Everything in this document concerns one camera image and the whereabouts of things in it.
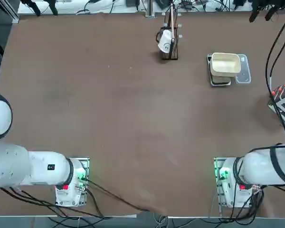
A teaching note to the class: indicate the cream rectangular container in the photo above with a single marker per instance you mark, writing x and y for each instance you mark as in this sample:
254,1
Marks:
225,65

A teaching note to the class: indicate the clear plastic container lid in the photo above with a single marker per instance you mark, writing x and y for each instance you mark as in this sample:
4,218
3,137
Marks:
245,77

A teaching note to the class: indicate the aluminium frame profile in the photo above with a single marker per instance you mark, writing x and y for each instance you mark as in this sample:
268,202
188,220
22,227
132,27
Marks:
13,14

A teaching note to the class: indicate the aluminium camera post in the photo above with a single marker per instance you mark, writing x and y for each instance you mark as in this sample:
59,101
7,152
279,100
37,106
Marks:
150,9

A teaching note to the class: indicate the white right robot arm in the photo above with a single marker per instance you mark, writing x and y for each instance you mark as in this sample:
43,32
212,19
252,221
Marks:
259,166

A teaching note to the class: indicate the white smiley mug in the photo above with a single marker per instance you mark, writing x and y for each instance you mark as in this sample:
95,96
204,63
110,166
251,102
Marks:
165,40

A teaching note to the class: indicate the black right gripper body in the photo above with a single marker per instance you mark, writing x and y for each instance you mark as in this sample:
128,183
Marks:
268,3

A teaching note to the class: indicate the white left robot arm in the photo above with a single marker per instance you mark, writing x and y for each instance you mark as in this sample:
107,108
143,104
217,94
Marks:
38,171

